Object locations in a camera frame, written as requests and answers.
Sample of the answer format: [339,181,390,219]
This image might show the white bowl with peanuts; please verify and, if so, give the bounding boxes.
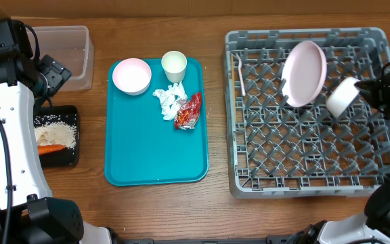
[326,77,359,118]

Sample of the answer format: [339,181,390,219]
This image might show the white round plate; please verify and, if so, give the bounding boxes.
[281,41,327,108]

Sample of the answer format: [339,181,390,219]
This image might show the orange carrot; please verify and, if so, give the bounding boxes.
[38,144,66,155]

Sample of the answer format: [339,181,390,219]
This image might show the white bowl with scraps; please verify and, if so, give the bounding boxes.
[112,58,152,96]

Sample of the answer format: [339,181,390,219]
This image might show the grey dishwasher rack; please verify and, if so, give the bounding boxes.
[224,27,390,199]

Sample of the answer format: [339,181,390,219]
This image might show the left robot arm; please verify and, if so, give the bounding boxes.
[0,18,120,243]

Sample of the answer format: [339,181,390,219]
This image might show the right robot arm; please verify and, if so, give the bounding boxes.
[286,63,390,243]

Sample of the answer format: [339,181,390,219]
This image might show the clear plastic bin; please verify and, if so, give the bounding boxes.
[0,25,95,92]

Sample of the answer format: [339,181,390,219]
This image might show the peanuts and rice pile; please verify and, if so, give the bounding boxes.
[34,115,77,149]

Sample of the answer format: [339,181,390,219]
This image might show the black plastic tray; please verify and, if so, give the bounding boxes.
[34,105,81,167]

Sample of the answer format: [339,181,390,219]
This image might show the teal serving tray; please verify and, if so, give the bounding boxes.
[104,58,209,186]

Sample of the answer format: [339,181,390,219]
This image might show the crumpled white napkin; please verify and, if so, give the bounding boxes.
[152,82,188,121]

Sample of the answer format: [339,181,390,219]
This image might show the white paper cup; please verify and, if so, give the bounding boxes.
[161,51,188,83]

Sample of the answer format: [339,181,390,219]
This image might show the red snack wrapper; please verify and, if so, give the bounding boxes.
[174,92,202,129]

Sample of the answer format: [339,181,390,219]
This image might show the wooden chopstick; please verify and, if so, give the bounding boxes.
[230,54,236,105]

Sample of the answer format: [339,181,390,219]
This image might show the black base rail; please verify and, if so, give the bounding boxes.
[121,235,295,244]

